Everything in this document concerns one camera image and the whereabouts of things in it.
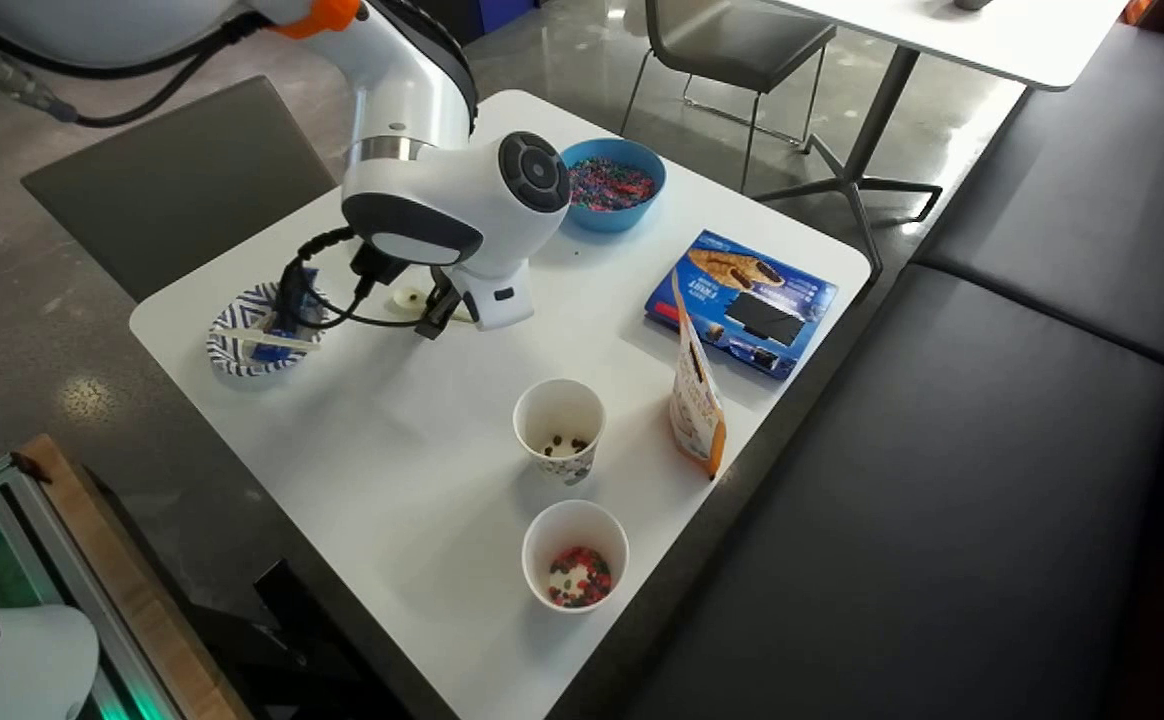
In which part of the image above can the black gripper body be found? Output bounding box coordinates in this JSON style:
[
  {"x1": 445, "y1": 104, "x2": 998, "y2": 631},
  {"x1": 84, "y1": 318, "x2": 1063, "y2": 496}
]
[{"x1": 408, "y1": 264, "x2": 468, "y2": 343}]

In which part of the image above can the white paper cup with beans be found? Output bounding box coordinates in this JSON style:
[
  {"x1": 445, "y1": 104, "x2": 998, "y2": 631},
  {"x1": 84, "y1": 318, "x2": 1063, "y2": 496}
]
[{"x1": 514, "y1": 377, "x2": 608, "y2": 487}]

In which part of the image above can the blue plastic bowl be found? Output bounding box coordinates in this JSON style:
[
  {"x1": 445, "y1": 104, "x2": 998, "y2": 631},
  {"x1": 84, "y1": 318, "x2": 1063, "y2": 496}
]
[{"x1": 559, "y1": 137, "x2": 672, "y2": 241}]

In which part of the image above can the patterned paper bowl with packets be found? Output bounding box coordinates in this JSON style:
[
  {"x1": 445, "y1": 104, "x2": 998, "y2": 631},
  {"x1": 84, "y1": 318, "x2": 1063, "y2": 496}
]
[{"x1": 206, "y1": 280, "x2": 332, "y2": 394}]

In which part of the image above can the white paper cup with candies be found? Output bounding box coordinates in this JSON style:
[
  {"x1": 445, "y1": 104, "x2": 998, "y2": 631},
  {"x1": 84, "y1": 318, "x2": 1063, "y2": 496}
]
[{"x1": 522, "y1": 496, "x2": 636, "y2": 616}]

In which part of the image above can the dark blue packet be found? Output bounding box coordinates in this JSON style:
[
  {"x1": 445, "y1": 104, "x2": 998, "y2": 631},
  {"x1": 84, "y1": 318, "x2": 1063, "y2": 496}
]
[{"x1": 273, "y1": 261, "x2": 326, "y2": 337}]

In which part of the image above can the colourful candies heap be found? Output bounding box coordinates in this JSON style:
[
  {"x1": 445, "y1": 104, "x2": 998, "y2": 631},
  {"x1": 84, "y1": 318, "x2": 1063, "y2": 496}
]
[{"x1": 568, "y1": 156, "x2": 659, "y2": 215}]

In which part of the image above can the orange snack pouch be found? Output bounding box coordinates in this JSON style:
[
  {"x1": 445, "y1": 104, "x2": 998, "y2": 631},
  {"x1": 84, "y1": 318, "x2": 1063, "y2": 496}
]
[{"x1": 663, "y1": 274, "x2": 734, "y2": 484}]

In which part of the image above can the dark cabinet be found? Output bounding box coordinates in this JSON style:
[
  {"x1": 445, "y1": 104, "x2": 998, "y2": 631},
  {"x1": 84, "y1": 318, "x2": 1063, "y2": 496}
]
[{"x1": 415, "y1": 0, "x2": 543, "y2": 66}]

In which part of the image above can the blue cookie box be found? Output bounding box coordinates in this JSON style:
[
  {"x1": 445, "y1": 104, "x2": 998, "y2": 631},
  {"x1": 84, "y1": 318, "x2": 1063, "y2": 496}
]
[{"x1": 646, "y1": 227, "x2": 836, "y2": 385}]

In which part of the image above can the dark chair with metal legs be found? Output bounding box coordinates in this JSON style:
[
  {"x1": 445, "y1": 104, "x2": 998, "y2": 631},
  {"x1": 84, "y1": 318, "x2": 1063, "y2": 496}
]
[{"x1": 615, "y1": 0, "x2": 842, "y2": 195}]

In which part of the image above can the wooden board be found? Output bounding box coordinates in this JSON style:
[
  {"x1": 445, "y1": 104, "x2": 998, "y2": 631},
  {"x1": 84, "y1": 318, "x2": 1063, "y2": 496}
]
[{"x1": 11, "y1": 432, "x2": 253, "y2": 720}]

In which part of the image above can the white and black cap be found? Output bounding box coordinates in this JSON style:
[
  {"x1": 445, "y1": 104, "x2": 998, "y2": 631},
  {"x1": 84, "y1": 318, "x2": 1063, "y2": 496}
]
[{"x1": 0, "y1": 595, "x2": 104, "y2": 720}]

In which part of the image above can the long black bench cushion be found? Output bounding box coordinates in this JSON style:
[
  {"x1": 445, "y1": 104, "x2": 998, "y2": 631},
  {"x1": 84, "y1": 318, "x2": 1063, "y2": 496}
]
[{"x1": 626, "y1": 261, "x2": 1164, "y2": 720}]

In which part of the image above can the white side table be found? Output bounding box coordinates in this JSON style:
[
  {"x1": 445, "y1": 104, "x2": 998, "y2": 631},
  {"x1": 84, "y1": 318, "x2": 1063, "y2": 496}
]
[{"x1": 752, "y1": 0, "x2": 1132, "y2": 274}]

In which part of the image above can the short black bench cushion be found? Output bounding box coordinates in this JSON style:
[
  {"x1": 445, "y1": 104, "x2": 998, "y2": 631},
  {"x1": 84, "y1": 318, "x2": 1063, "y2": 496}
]
[{"x1": 922, "y1": 21, "x2": 1164, "y2": 369}]

